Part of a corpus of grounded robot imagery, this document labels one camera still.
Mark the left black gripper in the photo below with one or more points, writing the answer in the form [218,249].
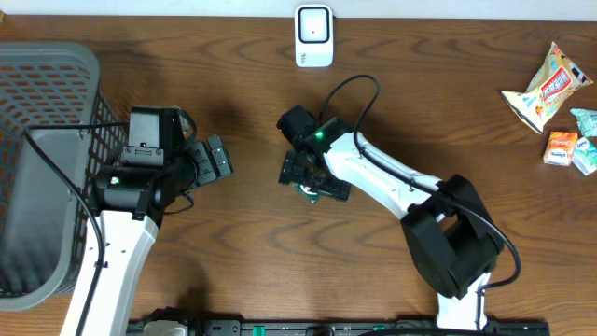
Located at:
[205,154]

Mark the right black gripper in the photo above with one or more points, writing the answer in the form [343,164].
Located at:
[290,172]

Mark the round tape roll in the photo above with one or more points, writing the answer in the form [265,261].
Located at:
[311,196]

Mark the orange small carton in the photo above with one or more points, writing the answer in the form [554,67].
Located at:
[560,148]

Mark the yellow snack bag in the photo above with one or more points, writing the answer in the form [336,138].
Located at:
[556,79]

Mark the teal small carton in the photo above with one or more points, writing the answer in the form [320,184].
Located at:
[584,157]

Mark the mint green pack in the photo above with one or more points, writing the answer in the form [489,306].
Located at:
[586,121]

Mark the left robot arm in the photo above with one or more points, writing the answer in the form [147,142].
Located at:
[129,197]

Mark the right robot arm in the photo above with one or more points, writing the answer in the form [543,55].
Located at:
[450,236]

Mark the white barcode scanner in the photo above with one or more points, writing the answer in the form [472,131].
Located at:
[314,36]

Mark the grey plastic shopping basket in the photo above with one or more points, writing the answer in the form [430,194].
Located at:
[54,87]

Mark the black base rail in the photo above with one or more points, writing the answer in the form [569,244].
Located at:
[239,328]

